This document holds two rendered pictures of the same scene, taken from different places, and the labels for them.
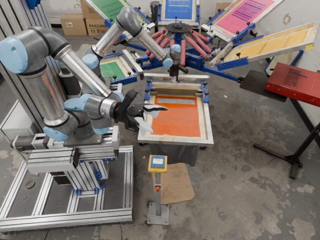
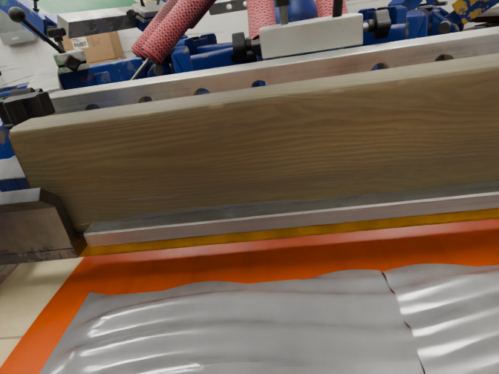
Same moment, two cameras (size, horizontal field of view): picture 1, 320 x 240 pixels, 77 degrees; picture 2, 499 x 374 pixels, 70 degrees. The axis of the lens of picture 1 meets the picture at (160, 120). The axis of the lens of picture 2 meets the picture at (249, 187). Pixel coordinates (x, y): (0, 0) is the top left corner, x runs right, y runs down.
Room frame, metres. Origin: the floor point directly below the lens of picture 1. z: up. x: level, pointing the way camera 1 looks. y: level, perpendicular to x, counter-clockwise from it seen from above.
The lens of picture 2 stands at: (1.38, -0.10, 1.10)
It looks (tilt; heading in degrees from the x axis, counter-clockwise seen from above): 26 degrees down; 3
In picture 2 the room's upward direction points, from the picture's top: 9 degrees counter-clockwise
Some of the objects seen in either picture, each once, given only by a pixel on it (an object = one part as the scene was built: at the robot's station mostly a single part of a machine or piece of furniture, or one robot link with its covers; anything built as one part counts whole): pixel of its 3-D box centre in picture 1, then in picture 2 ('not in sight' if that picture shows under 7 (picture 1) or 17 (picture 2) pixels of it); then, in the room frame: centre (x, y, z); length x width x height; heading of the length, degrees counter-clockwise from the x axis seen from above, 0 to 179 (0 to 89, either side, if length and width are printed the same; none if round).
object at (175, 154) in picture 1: (174, 151); not in sight; (1.08, -0.12, 0.74); 0.45 x 0.03 x 0.43; 86
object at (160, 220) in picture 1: (158, 192); not in sight; (0.82, 0.01, 0.48); 0.22 x 0.22 x 0.96; 86
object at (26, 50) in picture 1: (45, 95); not in sight; (0.73, 0.52, 1.63); 0.15 x 0.12 x 0.55; 159
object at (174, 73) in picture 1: (174, 69); not in sight; (1.59, -0.13, 1.26); 0.09 x 0.08 x 0.12; 87
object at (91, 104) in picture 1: (94, 105); not in sight; (0.64, 0.27, 1.65); 0.11 x 0.08 x 0.09; 69
